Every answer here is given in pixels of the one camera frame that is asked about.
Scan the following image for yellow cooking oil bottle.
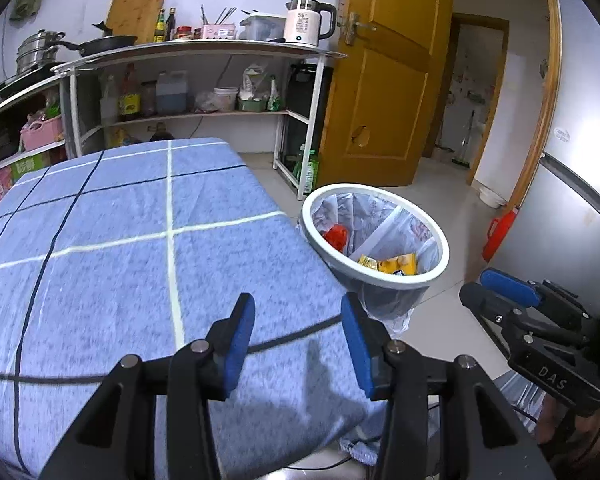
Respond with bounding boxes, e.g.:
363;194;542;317
108;127;142;149

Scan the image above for broom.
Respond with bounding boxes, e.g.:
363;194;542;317
451;109;477;168

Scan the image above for white plastic tub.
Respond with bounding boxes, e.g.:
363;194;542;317
213;86;240;112

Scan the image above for red plastic jug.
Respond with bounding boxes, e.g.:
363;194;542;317
482;204;520;264

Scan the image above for blue plastic jug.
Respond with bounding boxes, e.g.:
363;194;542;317
155;70;189;115

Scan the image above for white plastic bottle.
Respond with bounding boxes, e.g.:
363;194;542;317
99;74;120;124

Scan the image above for black frying pan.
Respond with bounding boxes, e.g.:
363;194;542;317
54;34;139;59

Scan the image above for silver refrigerator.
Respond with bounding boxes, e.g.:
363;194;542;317
489;0;600;313

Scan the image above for black pot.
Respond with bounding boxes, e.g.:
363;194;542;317
0;127;20;162

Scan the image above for yellow snack packet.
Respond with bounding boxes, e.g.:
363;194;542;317
357;252;418;277

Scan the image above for green tray with bags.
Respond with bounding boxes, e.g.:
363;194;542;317
238;64;284;113

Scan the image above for stainless steamer pot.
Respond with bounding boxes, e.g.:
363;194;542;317
16;29;67;76

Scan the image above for green and white box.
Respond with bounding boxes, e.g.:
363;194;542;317
11;154;52;182

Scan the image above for soy sauce bottle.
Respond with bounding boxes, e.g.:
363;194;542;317
118;63;142;122

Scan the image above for wooden cutting board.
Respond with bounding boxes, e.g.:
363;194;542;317
104;0;170;44

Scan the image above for clear plastic storage box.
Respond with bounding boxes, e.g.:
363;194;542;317
239;13;287;42

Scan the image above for person's striped shorts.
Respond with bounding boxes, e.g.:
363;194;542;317
494;369;548;433

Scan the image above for white lined trash bin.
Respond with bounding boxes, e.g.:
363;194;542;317
297;191;442;337

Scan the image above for yellow wooden door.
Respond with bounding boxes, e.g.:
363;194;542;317
319;0;456;189

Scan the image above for green detergent bottle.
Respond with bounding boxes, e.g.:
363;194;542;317
299;144;322;197

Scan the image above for black appliance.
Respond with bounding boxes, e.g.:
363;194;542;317
284;62;334;159

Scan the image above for bunch of black chopsticks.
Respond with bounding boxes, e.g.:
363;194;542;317
200;4;239;26

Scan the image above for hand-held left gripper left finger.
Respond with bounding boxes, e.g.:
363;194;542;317
37;292;257;480

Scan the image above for dark glass jar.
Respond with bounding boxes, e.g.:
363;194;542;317
140;80;157;118

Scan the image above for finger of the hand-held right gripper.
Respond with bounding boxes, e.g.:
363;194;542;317
458;281;579;357
480;267;594;347

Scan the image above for wooden shelf unit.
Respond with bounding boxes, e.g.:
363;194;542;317
0;67;78;218

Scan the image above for black induction cooker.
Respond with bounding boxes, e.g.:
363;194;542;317
0;62;57;100

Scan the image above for white metal kitchen rack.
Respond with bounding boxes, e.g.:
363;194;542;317
50;39;349;202

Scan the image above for blue plaid tablecloth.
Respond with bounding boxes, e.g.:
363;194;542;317
0;137;387;480

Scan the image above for red wrapper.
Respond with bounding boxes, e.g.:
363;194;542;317
324;225;350;252

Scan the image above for white basin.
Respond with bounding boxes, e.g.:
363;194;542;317
478;185;507;208

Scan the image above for pink woven basket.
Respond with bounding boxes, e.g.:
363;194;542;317
20;114;64;152

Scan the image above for pink chopstick holder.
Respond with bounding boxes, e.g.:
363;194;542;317
201;23;238;40

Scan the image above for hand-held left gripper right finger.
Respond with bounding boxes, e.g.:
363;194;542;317
340;292;557;480

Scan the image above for white electric kettle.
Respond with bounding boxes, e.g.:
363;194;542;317
282;0;338;45

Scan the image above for green hanging cloth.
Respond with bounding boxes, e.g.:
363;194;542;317
8;0;44;22

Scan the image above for clear plastic bag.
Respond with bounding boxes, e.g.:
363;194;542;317
194;90;221;114

